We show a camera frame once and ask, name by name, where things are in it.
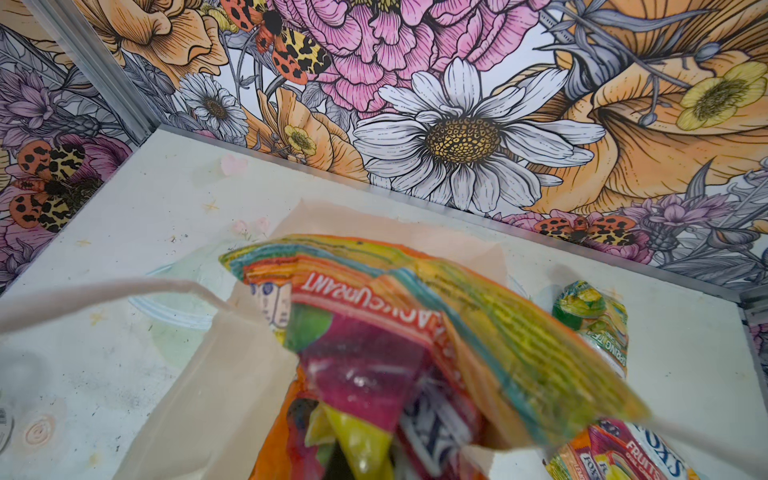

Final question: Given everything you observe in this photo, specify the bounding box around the orange Fox's fruits candy bag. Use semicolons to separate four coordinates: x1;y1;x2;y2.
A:
220;235;650;479

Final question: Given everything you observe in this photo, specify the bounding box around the green Fox's spring tea bag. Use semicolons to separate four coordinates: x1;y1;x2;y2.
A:
552;281;629;379

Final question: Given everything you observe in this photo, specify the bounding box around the clear plastic bottle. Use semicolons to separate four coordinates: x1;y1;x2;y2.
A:
0;393;14;452

